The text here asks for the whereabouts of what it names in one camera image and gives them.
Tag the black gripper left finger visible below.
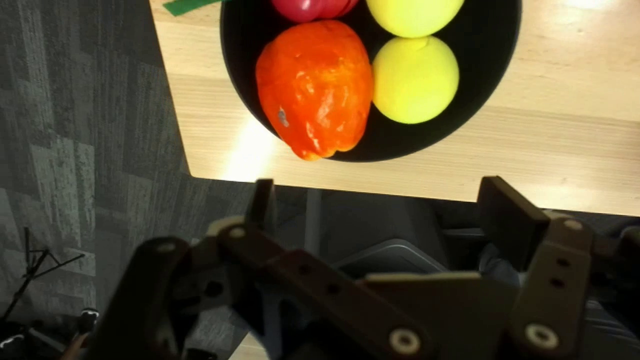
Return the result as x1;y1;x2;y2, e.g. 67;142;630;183
83;176;437;360

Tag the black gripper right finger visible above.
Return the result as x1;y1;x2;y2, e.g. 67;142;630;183
474;175;640;360

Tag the black bowl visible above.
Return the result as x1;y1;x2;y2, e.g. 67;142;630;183
218;0;524;164

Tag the yellow toy lemon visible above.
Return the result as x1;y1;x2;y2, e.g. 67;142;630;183
364;0;469;41
371;34;463;129

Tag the red toy bell pepper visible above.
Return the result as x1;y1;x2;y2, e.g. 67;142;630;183
255;18;374;163

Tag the small red toy fruit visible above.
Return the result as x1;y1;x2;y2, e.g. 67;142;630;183
163;0;363;27

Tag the thin black floor stand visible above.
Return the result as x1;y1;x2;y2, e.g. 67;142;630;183
0;226;89;325

